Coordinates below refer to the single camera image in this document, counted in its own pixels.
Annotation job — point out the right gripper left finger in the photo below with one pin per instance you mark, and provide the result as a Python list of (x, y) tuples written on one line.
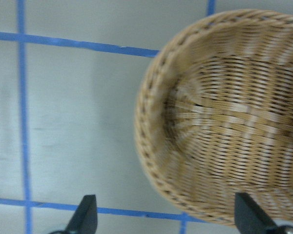
[(85, 218)]

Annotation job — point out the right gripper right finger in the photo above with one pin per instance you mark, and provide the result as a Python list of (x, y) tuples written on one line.
[(250, 218)]

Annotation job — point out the wicker basket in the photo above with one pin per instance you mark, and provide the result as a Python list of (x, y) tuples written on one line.
[(214, 115)]

